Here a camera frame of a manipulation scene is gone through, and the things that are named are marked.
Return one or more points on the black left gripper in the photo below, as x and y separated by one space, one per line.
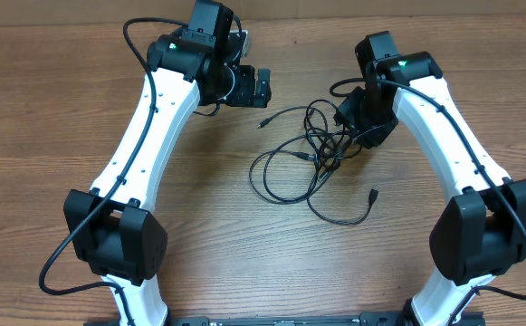
246 96

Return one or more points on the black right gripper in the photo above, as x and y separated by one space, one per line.
372 138

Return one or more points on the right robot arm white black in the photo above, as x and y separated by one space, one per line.
481 233

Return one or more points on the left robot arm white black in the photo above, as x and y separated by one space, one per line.
112 225

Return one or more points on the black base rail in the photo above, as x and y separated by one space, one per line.
326 320

